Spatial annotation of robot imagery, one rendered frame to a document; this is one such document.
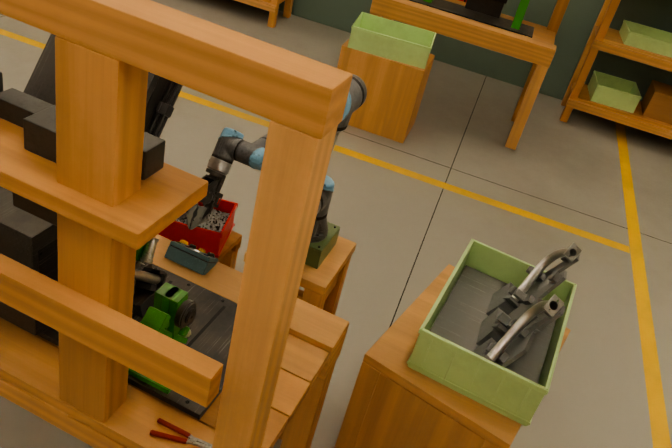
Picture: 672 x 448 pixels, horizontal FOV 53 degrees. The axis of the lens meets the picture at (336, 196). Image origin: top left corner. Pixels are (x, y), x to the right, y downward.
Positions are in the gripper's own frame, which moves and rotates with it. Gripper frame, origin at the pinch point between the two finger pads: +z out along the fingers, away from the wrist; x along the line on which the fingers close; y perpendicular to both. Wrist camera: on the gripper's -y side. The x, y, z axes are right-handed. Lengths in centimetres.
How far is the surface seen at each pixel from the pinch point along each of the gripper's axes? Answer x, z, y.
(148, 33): -28, -36, -112
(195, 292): -15.1, 17.3, -10.9
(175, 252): -1.2, 9.4, -5.5
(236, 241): -6.3, 1.2, 30.5
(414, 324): -79, 2, 30
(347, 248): -45, -13, 41
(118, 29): -22, -35, -111
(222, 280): -18.9, 11.6, -2.8
